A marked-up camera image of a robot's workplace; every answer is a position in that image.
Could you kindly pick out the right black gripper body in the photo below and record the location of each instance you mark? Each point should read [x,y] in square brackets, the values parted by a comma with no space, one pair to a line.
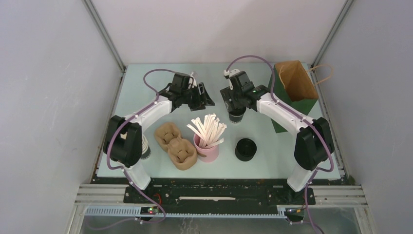
[229,93]

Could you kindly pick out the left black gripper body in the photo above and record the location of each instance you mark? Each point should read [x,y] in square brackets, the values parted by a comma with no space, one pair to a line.
[191,97]

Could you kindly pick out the black paper coffee cup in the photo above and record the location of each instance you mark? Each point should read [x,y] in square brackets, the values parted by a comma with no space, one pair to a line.
[236,115]

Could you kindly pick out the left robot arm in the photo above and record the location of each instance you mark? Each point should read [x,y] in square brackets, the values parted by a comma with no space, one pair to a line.
[123,144]

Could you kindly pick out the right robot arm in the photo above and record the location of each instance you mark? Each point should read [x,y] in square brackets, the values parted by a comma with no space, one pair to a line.
[313,144]

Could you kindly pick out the bundle of white straws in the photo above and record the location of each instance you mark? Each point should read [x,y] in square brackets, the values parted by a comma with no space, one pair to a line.
[210,130]

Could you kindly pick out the green paper bag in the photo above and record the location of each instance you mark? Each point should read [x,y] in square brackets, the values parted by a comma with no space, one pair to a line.
[294,86]

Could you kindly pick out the stack of black lids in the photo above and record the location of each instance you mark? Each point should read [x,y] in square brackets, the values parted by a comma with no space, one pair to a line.
[245,149]

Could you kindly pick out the pink straw holder cup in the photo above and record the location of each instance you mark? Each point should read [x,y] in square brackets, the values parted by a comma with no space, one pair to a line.
[206,155]

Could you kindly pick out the brown cardboard cup carrier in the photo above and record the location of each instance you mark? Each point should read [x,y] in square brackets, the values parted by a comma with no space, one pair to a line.
[181,152]

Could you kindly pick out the stack of paper cups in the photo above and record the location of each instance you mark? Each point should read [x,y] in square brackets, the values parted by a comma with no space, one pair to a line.
[145,148]

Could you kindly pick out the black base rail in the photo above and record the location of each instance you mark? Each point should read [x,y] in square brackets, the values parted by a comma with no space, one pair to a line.
[205,197]

